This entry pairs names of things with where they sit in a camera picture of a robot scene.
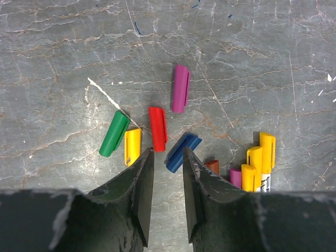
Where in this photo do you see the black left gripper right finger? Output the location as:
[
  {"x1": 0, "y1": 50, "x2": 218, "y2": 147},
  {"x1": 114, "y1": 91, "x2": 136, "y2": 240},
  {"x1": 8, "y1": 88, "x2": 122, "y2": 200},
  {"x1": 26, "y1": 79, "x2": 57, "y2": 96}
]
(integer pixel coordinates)
[{"x1": 183, "y1": 148, "x2": 335, "y2": 251}]

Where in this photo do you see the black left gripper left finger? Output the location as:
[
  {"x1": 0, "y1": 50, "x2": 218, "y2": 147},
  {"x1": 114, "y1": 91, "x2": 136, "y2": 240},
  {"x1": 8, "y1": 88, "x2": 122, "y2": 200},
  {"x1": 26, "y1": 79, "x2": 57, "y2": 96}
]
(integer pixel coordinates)
[{"x1": 1, "y1": 148, "x2": 154, "y2": 251}]

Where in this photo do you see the blue pen cap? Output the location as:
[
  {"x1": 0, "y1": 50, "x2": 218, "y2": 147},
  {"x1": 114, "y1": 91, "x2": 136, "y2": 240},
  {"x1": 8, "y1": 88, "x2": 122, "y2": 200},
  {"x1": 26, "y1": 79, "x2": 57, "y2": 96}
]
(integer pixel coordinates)
[{"x1": 166, "y1": 132, "x2": 202, "y2": 173}]

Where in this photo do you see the yellow pen cap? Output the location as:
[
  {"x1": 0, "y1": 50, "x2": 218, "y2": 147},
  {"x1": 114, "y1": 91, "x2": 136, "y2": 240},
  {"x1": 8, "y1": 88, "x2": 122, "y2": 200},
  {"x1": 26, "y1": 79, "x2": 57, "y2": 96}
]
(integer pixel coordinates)
[{"x1": 124, "y1": 128, "x2": 141, "y2": 167}]

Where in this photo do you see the yellow cap marker top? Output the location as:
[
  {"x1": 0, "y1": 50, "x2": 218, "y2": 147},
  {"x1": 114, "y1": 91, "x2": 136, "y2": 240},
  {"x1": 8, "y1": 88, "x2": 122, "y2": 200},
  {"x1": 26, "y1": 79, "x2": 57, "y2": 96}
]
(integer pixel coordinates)
[{"x1": 259, "y1": 132, "x2": 276, "y2": 193}]

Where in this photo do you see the yellow cap marker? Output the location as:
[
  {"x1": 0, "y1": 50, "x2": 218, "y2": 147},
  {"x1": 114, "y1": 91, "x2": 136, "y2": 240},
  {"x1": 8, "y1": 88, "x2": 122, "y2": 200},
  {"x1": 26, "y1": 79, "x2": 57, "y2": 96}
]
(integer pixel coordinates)
[
  {"x1": 241, "y1": 164, "x2": 257, "y2": 192},
  {"x1": 259, "y1": 132, "x2": 276, "y2": 193},
  {"x1": 247, "y1": 146, "x2": 263, "y2": 174}
]

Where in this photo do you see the green pen cap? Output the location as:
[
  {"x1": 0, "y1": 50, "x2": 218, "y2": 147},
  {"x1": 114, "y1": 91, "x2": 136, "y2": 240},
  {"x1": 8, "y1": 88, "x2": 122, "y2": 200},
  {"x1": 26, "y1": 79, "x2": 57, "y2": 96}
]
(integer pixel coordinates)
[{"x1": 99, "y1": 110, "x2": 130, "y2": 157}]

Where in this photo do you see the red pen cap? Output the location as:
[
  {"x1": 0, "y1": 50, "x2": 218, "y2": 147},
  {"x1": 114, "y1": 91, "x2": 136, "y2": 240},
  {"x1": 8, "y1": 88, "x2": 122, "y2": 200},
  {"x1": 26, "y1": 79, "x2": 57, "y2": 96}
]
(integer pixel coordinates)
[{"x1": 149, "y1": 107, "x2": 167, "y2": 152}]

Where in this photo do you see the purple pen cap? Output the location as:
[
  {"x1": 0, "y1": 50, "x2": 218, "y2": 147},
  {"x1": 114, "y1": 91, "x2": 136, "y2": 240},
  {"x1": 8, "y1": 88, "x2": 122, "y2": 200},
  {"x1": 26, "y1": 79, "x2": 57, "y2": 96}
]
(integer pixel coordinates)
[{"x1": 172, "y1": 65, "x2": 190, "y2": 113}]

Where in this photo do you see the purple cap marker middle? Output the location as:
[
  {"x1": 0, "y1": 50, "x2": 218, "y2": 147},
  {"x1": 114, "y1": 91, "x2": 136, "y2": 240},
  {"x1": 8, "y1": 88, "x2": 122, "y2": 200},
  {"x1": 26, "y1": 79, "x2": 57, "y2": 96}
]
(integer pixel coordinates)
[{"x1": 229, "y1": 169, "x2": 242, "y2": 189}]

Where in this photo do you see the brown cap marker upper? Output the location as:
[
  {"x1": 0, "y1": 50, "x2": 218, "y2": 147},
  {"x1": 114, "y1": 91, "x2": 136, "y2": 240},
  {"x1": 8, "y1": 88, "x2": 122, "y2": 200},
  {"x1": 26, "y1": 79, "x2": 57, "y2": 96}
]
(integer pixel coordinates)
[{"x1": 205, "y1": 160, "x2": 219, "y2": 175}]

